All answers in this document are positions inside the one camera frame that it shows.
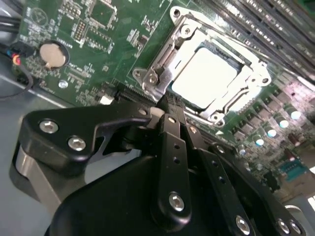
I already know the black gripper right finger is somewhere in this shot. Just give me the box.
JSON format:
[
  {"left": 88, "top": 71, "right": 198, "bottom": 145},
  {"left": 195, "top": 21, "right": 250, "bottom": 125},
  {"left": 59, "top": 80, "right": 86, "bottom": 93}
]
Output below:
[{"left": 176, "top": 96, "right": 308, "bottom": 236}]

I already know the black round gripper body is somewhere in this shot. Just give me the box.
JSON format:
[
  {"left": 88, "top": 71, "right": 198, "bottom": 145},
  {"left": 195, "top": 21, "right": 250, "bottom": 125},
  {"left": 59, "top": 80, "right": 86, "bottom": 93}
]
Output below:
[{"left": 44, "top": 147, "right": 233, "bottom": 236}]

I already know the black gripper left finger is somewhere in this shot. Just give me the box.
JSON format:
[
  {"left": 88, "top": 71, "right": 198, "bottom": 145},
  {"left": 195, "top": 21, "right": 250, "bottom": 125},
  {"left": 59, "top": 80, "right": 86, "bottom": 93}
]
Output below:
[{"left": 9, "top": 94, "right": 193, "bottom": 233}]

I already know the silver square CPU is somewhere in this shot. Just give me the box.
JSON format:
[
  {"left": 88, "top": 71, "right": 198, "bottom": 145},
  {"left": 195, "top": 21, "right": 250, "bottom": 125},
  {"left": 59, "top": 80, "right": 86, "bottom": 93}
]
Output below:
[{"left": 171, "top": 46, "right": 243, "bottom": 110}]

